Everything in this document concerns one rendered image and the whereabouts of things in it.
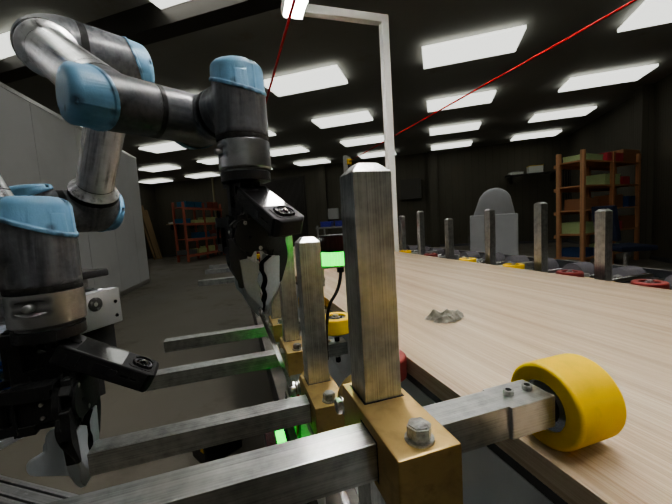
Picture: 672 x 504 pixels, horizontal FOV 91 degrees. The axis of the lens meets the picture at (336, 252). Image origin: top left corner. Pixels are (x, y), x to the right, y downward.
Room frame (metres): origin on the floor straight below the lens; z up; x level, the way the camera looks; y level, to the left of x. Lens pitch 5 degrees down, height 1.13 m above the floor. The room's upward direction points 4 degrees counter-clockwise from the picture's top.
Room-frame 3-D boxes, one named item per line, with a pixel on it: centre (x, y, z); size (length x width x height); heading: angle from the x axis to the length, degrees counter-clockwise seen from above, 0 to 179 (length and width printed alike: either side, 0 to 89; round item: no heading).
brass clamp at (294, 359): (0.75, 0.11, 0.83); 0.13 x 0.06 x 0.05; 17
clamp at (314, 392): (0.51, 0.04, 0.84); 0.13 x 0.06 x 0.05; 17
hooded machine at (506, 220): (6.28, -2.98, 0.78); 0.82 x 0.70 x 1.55; 71
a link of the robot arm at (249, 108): (0.50, 0.13, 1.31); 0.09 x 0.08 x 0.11; 51
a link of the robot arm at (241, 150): (0.50, 0.13, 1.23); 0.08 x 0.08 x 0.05
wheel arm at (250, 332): (0.94, 0.27, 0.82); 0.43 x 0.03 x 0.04; 107
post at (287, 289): (0.77, 0.12, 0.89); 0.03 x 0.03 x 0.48; 17
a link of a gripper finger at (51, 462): (0.38, 0.35, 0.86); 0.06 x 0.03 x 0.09; 107
